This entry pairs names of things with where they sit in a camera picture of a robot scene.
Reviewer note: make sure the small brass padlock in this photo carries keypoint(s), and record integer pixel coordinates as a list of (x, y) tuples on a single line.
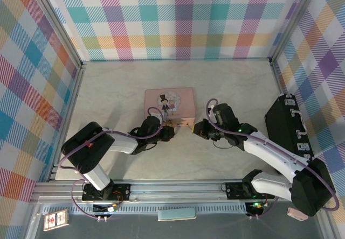
[(170, 122)]

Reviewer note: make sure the pink wedding couple box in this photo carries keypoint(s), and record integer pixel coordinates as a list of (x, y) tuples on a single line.
[(183, 107)]

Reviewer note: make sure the red tag on arm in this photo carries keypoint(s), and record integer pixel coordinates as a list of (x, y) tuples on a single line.
[(87, 144)]

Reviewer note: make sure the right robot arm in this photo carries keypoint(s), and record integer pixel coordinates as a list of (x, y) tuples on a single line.
[(275, 153)]

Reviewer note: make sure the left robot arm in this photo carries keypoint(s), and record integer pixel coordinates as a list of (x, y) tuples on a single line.
[(89, 153)]

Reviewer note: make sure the small circuit board green light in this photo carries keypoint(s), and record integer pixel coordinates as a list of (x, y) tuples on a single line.
[(256, 205)]

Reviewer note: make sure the teal flat eraser block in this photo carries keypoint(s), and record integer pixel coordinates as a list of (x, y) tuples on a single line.
[(176, 214)]

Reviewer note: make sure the small pink case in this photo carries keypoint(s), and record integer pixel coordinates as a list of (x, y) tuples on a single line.
[(295, 215)]

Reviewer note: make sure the red and white card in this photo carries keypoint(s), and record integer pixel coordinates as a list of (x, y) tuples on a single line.
[(55, 219)]

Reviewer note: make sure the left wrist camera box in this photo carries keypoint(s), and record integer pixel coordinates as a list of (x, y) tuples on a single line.
[(155, 113)]

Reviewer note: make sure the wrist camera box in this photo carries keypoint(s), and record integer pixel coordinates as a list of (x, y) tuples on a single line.
[(219, 116), (155, 113)]

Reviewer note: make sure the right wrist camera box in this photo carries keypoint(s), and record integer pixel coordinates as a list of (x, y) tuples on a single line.
[(219, 116)]

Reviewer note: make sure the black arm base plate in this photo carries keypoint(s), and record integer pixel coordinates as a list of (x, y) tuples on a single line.
[(121, 190), (233, 190)]

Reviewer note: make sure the aluminium cross rail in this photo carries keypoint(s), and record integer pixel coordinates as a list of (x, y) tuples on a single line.
[(175, 190)]

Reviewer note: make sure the aluminium frame post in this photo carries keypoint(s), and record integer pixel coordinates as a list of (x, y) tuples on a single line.
[(58, 23), (294, 21)]

